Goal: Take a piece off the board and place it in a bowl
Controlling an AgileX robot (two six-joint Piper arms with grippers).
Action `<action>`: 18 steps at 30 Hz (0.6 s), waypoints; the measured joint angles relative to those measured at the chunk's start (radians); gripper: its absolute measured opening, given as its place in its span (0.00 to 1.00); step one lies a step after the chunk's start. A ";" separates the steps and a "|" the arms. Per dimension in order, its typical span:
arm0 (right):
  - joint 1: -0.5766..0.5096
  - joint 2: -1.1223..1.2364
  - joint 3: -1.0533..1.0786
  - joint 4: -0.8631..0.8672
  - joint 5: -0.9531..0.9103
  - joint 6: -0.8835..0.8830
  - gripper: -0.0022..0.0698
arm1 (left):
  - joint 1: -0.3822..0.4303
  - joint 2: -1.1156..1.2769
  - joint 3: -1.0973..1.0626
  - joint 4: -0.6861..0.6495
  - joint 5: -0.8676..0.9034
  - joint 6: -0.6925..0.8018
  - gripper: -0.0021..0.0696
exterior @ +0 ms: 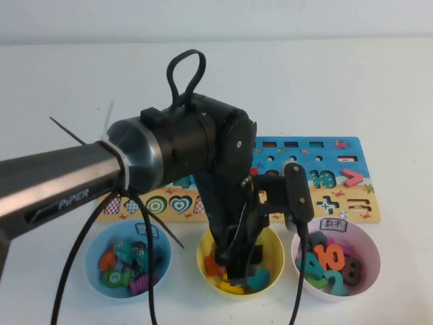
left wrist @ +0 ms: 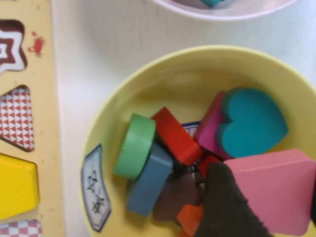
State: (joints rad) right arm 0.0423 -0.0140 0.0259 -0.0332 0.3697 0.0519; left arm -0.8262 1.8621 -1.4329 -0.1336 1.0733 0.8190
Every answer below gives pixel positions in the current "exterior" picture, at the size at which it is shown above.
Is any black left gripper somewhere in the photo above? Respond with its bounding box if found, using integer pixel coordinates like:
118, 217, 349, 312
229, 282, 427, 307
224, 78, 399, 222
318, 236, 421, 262
206, 189, 271, 288

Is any teal heart piece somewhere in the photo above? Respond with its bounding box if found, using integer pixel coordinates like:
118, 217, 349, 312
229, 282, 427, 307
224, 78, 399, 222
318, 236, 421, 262
245, 267, 271, 294

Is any yellow plastic bowl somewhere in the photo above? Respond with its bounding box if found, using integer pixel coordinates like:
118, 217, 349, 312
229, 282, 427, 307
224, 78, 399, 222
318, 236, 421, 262
196, 225, 286, 301

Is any orange cross piece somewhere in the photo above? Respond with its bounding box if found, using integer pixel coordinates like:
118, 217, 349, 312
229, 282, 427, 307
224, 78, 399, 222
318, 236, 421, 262
204, 255, 223, 277

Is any teal number four piece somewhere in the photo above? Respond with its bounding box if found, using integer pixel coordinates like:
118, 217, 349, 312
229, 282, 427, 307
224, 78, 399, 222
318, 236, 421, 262
296, 253, 327, 280

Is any orange number ten piece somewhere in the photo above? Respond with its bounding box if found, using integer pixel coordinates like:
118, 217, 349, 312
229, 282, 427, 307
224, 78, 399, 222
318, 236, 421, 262
313, 242, 346, 272

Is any dark grey number piece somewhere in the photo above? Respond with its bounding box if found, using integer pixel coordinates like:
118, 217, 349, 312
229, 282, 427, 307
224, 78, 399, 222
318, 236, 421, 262
306, 232, 327, 250

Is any blue number two piece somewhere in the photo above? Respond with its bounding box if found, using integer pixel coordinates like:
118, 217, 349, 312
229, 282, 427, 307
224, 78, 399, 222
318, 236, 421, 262
319, 269, 350, 297

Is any magenta number piece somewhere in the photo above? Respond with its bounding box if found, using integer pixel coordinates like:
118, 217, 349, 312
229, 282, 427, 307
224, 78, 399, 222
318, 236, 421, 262
326, 238, 355, 258

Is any brown number eight piece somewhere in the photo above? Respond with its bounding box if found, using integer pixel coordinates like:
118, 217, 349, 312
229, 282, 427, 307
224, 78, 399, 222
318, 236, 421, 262
341, 257, 363, 287

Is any pink plastic bowl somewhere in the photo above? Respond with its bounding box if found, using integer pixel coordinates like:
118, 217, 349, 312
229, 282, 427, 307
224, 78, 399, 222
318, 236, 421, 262
290, 217, 382, 303

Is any pink greater-than sign piece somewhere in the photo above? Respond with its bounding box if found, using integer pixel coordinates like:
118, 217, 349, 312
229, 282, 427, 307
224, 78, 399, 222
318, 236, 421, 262
341, 168, 367, 187

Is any ocean themed wooden puzzle board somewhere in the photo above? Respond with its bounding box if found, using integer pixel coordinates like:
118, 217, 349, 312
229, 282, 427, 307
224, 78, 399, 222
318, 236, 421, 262
97, 136, 384, 224

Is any light blue plastic bowl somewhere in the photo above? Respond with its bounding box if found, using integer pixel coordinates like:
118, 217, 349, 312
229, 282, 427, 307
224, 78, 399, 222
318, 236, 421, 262
83, 220, 173, 299

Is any two-character handwritten paper label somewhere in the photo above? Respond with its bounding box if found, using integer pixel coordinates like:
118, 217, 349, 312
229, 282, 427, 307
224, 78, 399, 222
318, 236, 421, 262
321, 217, 349, 234

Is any teal wooden fish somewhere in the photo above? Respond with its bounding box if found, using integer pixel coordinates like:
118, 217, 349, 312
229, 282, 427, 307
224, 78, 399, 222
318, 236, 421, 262
133, 248, 158, 274
113, 239, 135, 265

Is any purple wooden fish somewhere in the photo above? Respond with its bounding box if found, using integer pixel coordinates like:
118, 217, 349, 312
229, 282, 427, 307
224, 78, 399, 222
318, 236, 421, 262
129, 274, 159, 297

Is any one-character handwritten paper label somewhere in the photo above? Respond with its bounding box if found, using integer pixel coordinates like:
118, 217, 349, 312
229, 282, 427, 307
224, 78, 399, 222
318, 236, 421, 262
135, 222, 160, 239

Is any green fish numbered three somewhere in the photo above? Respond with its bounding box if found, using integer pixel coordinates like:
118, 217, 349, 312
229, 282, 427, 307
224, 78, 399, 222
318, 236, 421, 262
101, 269, 131, 288

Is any orange wooden fish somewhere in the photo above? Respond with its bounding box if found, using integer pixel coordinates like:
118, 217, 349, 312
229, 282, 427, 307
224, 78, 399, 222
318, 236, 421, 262
97, 246, 118, 272

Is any white zip tie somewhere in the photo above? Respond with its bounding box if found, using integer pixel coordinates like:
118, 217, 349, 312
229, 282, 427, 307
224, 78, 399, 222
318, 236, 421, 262
99, 100, 132, 192

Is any thin black zip tie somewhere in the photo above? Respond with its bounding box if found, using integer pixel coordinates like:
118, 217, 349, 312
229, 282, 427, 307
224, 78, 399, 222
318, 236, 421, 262
49, 116, 185, 250

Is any black camera cable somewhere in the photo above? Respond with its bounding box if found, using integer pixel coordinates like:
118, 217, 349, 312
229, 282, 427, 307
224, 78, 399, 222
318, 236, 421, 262
128, 191, 311, 325

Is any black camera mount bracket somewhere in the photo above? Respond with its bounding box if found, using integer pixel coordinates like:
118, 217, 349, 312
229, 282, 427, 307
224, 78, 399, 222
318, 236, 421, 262
252, 174, 294, 231

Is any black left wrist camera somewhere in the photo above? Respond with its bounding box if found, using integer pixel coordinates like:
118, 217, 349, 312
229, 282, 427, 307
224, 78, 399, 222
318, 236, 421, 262
281, 161, 315, 232

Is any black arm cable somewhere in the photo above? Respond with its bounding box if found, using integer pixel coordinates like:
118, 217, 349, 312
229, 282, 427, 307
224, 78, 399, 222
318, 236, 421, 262
50, 191, 118, 325

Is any black looped wrist cable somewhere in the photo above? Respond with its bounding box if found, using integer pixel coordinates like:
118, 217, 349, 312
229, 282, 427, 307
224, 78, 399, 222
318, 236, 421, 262
166, 49, 207, 109

